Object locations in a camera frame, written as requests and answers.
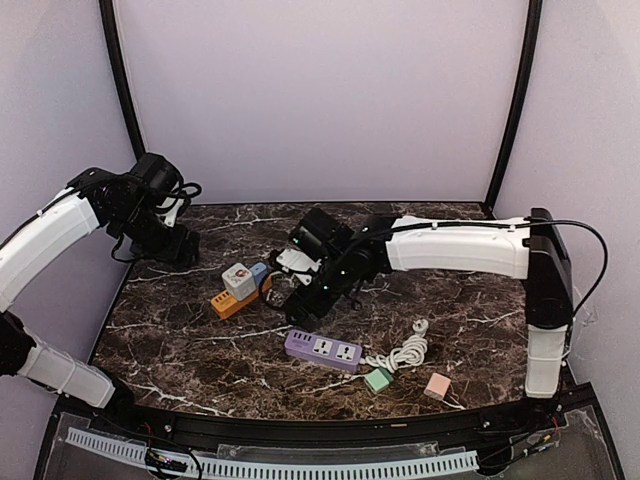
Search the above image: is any blue charger plug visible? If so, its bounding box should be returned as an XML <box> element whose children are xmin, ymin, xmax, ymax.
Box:
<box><xmin>250</xmin><ymin>262</ymin><xmax>268</xmax><ymax>290</ymax></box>

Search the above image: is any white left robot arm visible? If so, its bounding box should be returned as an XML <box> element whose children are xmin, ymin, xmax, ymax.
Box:
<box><xmin>1</xmin><ymin>160</ymin><xmax>202</xmax><ymax>436</ymax></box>

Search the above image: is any purple power strip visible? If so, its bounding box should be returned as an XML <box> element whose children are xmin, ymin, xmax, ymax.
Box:
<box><xmin>284</xmin><ymin>330</ymin><xmax>362</xmax><ymax>373</ymax></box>

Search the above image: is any white coiled cable with plug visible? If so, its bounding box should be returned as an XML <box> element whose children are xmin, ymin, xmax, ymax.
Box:
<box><xmin>359</xmin><ymin>319</ymin><xmax>431</xmax><ymax>372</ymax></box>

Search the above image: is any black left frame post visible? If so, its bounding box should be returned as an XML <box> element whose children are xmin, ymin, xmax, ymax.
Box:
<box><xmin>98</xmin><ymin>0</ymin><xmax>149</xmax><ymax>174</ymax></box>

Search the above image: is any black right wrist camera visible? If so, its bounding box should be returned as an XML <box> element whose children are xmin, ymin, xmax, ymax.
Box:
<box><xmin>289</xmin><ymin>207</ymin><xmax>354</xmax><ymax>261</ymax></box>

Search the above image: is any orange power strip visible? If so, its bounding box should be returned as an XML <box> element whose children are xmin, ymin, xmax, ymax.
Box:
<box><xmin>210</xmin><ymin>277</ymin><xmax>271</xmax><ymax>320</ymax></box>

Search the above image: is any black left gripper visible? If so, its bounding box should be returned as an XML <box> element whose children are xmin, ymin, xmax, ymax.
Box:
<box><xmin>111</xmin><ymin>200</ymin><xmax>198</xmax><ymax>267</ymax></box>

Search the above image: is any green charger plug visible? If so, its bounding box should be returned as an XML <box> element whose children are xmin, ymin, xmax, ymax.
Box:
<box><xmin>363</xmin><ymin>367</ymin><xmax>393</xmax><ymax>394</ymax></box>

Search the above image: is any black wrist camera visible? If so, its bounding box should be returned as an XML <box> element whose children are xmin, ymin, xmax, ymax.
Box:
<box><xmin>289</xmin><ymin>207</ymin><xmax>354</xmax><ymax>261</ymax></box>
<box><xmin>129</xmin><ymin>153</ymin><xmax>184</xmax><ymax>192</ymax></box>

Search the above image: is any black right frame post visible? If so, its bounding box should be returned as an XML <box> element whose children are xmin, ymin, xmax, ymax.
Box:
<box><xmin>483</xmin><ymin>0</ymin><xmax>543</xmax><ymax>216</ymax></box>

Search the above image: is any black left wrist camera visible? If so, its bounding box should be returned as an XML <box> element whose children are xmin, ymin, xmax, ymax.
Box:
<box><xmin>129</xmin><ymin>153</ymin><xmax>184</xmax><ymax>192</ymax></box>

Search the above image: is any pink charger plug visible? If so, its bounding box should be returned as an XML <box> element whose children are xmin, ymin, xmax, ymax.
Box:
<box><xmin>424</xmin><ymin>373</ymin><xmax>451</xmax><ymax>401</ymax></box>

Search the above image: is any white slotted cable duct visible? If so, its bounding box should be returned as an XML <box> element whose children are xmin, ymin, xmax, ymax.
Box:
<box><xmin>65</xmin><ymin>427</ymin><xmax>479</xmax><ymax>479</ymax></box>

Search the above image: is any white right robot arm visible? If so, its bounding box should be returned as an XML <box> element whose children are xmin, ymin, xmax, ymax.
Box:
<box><xmin>270</xmin><ymin>207</ymin><xmax>574</xmax><ymax>434</ymax></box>

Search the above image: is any black front rail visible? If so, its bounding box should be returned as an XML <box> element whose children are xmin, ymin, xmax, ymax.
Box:
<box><xmin>95</xmin><ymin>400</ymin><xmax>561</xmax><ymax>450</ymax></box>

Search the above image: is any white cube adapter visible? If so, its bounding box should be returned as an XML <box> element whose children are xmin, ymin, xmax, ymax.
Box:
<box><xmin>221</xmin><ymin>263</ymin><xmax>257</xmax><ymax>301</ymax></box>

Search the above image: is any black frame post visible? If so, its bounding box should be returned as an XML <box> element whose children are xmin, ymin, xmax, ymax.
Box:
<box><xmin>483</xmin><ymin>0</ymin><xmax>543</xmax><ymax>216</ymax></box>
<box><xmin>98</xmin><ymin>0</ymin><xmax>149</xmax><ymax>174</ymax></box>

